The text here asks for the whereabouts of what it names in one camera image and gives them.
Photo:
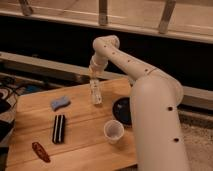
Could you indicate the black and white eraser block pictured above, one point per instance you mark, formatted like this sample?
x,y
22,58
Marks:
x,y
58,129

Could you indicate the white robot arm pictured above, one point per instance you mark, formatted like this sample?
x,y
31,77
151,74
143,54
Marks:
x,y
154,98

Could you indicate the black round plate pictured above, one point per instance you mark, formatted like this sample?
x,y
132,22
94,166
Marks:
x,y
121,111

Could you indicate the clear plastic cup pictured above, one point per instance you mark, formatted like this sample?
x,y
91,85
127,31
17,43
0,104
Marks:
x,y
113,131

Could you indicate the wooden board table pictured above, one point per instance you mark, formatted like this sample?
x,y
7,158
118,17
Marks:
x,y
85,147

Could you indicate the metal rail beam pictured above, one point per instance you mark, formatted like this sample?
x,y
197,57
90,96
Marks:
x,y
192,96

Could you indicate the red brown spoon rest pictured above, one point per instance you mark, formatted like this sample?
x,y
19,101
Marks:
x,y
40,152

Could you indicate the yellow gripper tip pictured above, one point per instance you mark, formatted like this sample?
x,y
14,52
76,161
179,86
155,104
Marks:
x,y
93,74

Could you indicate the white plastic bottle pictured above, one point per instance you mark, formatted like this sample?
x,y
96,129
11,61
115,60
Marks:
x,y
95,91

